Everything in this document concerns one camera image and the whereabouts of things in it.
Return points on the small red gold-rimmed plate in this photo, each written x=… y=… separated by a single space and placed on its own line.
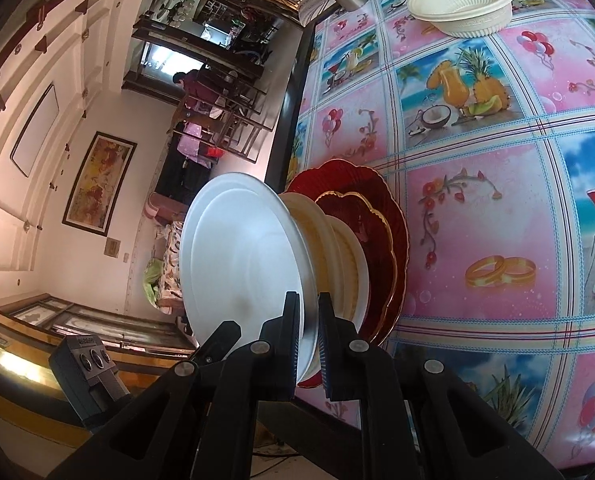
x=372 y=240

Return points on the framed abstract wall painting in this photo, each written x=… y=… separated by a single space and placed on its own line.
x=100 y=185

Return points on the wooden chair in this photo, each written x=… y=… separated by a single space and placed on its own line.
x=242 y=120

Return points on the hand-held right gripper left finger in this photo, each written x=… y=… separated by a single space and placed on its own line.
x=293 y=345

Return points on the large cream ribbed bowl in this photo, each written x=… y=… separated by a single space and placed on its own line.
x=312 y=230

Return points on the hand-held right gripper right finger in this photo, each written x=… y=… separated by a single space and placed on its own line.
x=325 y=350

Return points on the white framed wall panel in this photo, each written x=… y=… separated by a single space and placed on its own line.
x=35 y=130

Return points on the floral printed cloth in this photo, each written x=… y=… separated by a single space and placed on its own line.
x=170 y=270

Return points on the pink printed tablecloth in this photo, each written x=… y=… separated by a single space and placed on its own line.
x=477 y=210

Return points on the large red plate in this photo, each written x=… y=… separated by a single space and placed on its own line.
x=377 y=185

